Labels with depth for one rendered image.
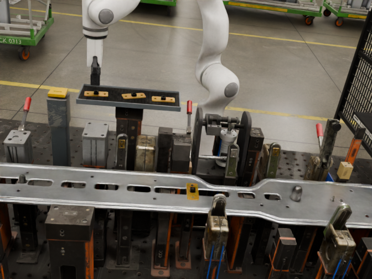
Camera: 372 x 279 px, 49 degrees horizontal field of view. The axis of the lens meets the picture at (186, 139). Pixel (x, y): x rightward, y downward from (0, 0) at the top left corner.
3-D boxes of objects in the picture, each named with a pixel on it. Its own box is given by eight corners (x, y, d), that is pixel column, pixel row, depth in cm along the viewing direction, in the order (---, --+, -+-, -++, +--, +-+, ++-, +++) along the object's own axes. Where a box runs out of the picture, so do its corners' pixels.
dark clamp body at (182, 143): (159, 231, 158) (168, 146, 139) (160, 208, 169) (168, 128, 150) (187, 233, 159) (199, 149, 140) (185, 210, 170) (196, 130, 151)
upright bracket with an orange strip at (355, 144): (319, 236, 165) (358, 128, 140) (318, 234, 166) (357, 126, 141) (326, 237, 165) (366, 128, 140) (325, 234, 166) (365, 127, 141)
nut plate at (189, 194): (199, 200, 129) (199, 197, 128) (186, 199, 128) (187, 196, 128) (197, 184, 136) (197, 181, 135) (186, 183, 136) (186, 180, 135)
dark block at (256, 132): (231, 226, 164) (251, 135, 143) (228, 214, 170) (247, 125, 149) (243, 227, 165) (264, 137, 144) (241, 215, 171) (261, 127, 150)
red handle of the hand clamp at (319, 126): (319, 161, 143) (314, 122, 151) (316, 164, 145) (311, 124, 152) (331, 162, 144) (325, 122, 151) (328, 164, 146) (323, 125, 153)
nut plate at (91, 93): (83, 96, 147) (83, 93, 146) (84, 91, 150) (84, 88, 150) (108, 97, 149) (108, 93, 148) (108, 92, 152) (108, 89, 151)
